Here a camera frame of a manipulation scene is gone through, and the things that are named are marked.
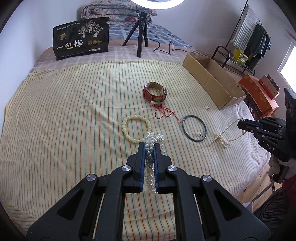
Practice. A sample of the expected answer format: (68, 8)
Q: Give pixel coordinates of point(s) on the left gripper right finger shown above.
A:
(163, 183)

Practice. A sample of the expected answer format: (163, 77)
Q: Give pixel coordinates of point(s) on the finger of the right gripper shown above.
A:
(251, 122)
(247, 127)

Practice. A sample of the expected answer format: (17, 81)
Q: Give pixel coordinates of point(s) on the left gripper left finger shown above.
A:
(133, 180)

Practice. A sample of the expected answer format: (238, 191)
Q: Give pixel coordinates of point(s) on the red cord jade pendant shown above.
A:
(163, 112)

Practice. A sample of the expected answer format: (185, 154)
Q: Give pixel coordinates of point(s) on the red leather strap watch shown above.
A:
(154, 92)

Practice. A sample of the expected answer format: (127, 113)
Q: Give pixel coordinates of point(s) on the orange cloth covered table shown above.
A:
(257, 100)

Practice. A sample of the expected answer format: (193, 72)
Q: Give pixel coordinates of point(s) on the red tan gift box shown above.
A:
(270, 86)

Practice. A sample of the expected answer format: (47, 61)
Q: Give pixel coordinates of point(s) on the open cardboard box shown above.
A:
(219, 85)

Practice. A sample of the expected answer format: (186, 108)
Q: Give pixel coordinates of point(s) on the black clothes rack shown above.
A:
(232, 55)

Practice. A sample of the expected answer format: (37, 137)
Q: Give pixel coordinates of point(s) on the window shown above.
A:
(288, 66)

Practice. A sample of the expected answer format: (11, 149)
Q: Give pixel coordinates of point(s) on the yellow green box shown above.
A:
(239, 57)

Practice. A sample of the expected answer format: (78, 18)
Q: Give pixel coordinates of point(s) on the dark hanging clothes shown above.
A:
(257, 46)

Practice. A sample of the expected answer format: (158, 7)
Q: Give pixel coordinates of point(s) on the yellow striped blanket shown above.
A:
(61, 125)

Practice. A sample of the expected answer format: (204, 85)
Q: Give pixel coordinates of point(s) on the striped hanging towel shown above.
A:
(245, 28)

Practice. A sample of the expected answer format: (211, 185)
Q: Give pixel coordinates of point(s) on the blue checked bedsheet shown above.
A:
(155, 33)

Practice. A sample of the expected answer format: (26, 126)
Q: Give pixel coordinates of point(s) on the black tripod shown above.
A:
(141, 24)

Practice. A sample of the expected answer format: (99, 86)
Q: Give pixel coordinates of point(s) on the pink checked bedsheet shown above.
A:
(116, 52)

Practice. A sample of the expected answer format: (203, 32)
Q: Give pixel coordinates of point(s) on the black snack bag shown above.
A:
(81, 37)

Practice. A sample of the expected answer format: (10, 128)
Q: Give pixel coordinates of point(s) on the folded floral quilt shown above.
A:
(119, 12)

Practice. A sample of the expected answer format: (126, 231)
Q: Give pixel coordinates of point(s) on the white ring light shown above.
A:
(158, 5)

